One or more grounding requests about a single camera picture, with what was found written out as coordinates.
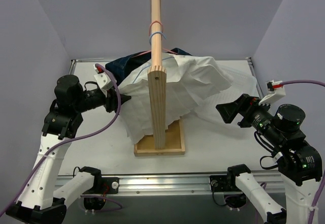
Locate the dark blue denim skirt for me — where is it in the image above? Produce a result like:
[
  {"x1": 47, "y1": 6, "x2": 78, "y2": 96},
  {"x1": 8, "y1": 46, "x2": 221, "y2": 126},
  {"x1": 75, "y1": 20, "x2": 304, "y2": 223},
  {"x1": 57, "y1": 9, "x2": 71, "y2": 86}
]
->
[{"x1": 105, "y1": 47, "x2": 193, "y2": 84}]

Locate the white pleated skirt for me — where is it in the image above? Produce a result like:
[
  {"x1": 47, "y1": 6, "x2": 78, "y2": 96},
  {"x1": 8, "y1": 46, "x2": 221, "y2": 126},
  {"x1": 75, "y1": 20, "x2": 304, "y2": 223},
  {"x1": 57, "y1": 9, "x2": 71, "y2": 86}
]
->
[{"x1": 118, "y1": 54, "x2": 233, "y2": 144}]

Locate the blue wire hanger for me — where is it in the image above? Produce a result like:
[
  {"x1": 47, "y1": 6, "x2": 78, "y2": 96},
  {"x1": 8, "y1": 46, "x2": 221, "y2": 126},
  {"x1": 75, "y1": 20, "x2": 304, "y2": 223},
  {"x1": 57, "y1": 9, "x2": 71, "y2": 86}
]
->
[{"x1": 134, "y1": 32, "x2": 176, "y2": 85}]

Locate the pink wire hanger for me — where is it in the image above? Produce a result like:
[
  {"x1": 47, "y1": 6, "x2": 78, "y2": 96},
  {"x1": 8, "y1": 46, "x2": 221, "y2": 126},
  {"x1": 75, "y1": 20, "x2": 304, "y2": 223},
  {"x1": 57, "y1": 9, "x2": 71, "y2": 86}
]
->
[{"x1": 134, "y1": 20, "x2": 178, "y2": 58}]

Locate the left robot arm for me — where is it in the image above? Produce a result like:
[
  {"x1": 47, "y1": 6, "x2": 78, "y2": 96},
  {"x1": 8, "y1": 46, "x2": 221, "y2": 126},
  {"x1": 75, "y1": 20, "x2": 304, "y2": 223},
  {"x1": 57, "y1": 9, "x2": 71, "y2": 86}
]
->
[{"x1": 1, "y1": 73, "x2": 131, "y2": 223}]

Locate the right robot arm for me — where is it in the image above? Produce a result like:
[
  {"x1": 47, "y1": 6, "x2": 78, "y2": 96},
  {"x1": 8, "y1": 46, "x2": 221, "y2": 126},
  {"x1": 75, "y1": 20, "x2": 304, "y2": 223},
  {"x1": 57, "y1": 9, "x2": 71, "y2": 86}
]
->
[{"x1": 216, "y1": 94, "x2": 324, "y2": 223}]

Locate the white perforated plastic basket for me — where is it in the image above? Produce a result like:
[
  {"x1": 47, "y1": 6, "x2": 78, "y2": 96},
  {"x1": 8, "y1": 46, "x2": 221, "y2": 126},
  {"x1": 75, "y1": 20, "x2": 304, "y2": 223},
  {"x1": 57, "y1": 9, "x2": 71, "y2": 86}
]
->
[{"x1": 194, "y1": 65, "x2": 258, "y2": 124}]

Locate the wooden clothes rack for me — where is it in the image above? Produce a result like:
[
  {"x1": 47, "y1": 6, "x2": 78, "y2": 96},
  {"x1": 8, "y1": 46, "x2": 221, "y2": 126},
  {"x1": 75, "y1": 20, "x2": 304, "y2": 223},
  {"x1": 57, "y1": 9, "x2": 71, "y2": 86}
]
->
[{"x1": 134, "y1": 0, "x2": 185, "y2": 157}]

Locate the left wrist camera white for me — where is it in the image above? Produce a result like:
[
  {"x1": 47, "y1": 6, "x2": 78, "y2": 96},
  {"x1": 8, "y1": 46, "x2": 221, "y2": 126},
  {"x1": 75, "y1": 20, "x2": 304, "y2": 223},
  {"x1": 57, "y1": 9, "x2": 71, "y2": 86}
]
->
[{"x1": 93, "y1": 64, "x2": 113, "y2": 91}]

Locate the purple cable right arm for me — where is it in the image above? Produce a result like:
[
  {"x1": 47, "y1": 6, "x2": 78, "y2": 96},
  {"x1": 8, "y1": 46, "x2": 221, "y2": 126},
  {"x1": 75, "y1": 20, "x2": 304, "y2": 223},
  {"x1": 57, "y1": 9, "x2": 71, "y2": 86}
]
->
[{"x1": 275, "y1": 79, "x2": 325, "y2": 87}]

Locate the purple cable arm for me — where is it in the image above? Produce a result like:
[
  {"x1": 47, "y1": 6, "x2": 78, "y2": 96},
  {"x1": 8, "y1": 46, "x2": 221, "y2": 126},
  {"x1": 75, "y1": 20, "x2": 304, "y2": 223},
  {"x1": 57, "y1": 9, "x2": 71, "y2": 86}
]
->
[
  {"x1": 0, "y1": 65, "x2": 122, "y2": 212},
  {"x1": 275, "y1": 79, "x2": 325, "y2": 87}
]

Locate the aluminium mounting rail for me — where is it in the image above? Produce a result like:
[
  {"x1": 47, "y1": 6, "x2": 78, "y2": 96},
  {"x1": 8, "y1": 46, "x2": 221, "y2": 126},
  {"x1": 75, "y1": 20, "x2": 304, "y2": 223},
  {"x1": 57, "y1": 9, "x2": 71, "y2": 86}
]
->
[{"x1": 54, "y1": 175, "x2": 286, "y2": 197}]

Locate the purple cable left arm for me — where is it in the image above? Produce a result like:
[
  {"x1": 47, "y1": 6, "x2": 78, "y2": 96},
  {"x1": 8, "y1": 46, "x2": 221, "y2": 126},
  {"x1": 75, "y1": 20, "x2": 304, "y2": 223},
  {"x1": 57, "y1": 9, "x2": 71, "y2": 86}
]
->
[{"x1": 0, "y1": 65, "x2": 122, "y2": 212}]

